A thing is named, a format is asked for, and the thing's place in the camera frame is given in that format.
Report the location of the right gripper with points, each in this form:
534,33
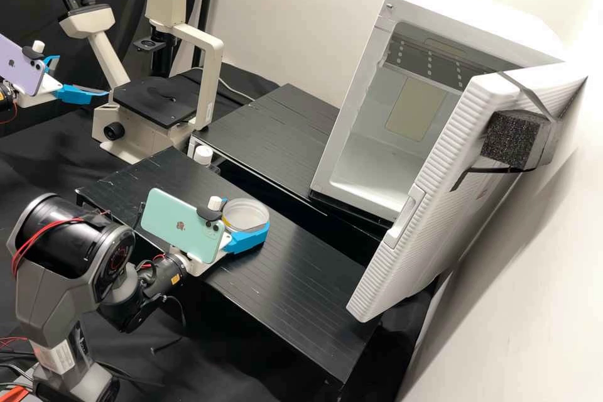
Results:
198,266

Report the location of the wrist camera phone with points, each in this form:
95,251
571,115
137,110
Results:
19,65
179,223

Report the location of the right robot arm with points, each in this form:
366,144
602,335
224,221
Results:
52,279

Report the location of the petri dish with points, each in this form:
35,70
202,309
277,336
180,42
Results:
245,216

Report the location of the incubator door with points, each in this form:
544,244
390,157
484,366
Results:
447,185

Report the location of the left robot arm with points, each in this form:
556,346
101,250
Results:
7,96

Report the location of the cream microscope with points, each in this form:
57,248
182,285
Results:
141,133

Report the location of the left wrist camera phone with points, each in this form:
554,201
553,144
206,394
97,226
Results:
19,65

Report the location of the white-capped bottle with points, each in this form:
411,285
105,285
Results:
203,154

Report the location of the white incubator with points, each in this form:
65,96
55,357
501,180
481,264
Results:
471,11

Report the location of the right wrist camera phone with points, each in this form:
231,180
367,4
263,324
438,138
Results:
179,223

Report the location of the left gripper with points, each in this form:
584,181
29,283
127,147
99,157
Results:
40,96

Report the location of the black platform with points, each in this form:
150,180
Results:
282,289
264,138

